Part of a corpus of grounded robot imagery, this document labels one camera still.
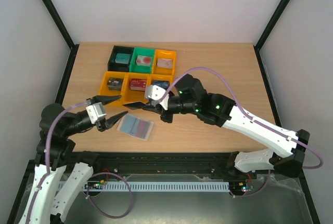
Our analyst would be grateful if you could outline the yellow bin back right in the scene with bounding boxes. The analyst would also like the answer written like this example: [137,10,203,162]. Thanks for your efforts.
[151,49,177,76]

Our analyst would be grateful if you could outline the black card stack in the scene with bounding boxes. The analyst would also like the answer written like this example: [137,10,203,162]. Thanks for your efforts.
[107,77,123,91]

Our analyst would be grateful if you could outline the white red card stack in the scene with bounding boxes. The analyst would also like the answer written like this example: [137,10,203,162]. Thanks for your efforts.
[136,55,152,67]

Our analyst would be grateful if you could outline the teal card stack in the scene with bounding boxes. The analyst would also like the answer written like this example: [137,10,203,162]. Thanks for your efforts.
[115,53,131,64]

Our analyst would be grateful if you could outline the white pink card stack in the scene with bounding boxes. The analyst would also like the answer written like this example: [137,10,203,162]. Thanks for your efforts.
[157,58,173,69]

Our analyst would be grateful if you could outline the black frame post left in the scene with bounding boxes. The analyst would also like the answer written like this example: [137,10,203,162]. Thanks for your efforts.
[42,0,78,50]

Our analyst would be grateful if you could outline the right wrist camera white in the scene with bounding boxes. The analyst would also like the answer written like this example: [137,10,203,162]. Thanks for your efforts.
[145,85,170,110]

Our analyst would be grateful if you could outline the white slotted cable duct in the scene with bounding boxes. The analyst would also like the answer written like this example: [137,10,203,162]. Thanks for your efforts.
[89,181,229,192]

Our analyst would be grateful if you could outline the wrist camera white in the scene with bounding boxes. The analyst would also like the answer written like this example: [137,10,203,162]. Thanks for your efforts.
[145,85,170,110]
[86,102,107,124]

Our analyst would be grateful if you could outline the yellow bin front left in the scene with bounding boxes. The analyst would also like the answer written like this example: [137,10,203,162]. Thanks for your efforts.
[97,71,128,107]

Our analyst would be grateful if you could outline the yellow bin front middle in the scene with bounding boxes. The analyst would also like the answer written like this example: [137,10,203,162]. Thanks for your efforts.
[123,72,150,103]

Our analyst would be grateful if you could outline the black frame post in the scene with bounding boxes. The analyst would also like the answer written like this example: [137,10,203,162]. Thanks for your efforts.
[42,0,78,50]
[254,0,306,50]

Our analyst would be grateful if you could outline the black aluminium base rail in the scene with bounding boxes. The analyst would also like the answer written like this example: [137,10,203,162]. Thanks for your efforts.
[25,152,271,180]

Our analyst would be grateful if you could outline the blue card stack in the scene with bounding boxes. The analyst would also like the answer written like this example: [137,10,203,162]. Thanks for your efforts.
[151,80,170,90]

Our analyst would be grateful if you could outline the yellow bin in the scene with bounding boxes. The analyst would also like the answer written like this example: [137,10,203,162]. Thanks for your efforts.
[123,72,150,103]
[97,71,128,107]
[147,74,173,86]
[151,49,177,76]

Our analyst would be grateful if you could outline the green storage bin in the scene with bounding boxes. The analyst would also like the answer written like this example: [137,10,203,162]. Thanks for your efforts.
[130,47,155,74]

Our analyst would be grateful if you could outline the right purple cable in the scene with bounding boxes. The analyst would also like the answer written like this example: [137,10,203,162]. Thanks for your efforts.
[153,67,324,170]

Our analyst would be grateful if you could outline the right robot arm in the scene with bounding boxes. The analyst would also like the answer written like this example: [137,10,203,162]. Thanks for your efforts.
[145,74,310,178]

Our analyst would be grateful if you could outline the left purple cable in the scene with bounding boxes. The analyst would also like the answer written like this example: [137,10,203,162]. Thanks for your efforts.
[24,99,94,224]

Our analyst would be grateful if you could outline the black frame post right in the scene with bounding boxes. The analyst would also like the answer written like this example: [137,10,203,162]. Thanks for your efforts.
[254,0,306,50]

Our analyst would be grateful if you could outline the yellow bin front right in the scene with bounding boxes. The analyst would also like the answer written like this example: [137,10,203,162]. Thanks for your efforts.
[147,74,173,86]

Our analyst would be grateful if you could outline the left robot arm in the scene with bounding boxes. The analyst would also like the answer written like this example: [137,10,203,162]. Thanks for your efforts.
[19,95,127,223]

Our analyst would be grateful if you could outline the black storage bin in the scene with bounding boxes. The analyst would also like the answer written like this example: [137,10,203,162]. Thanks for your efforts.
[108,45,134,72]

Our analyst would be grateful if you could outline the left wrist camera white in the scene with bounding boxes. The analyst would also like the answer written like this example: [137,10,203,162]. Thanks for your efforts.
[86,102,107,124]

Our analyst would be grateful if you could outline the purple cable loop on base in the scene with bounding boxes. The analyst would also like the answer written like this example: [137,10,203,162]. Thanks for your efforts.
[84,170,133,218]

